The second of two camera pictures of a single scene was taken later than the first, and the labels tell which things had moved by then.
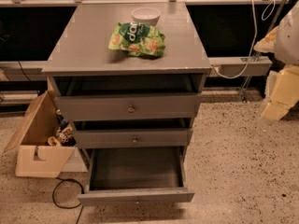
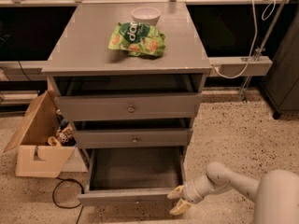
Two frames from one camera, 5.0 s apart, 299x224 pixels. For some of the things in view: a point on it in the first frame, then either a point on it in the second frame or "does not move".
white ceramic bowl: (146, 15) does not move
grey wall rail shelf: (233, 66) does not move
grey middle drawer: (135, 138) does not move
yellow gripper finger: (275, 110) to (177, 192)
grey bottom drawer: (125, 175) does not move
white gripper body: (289, 42) to (189, 192)
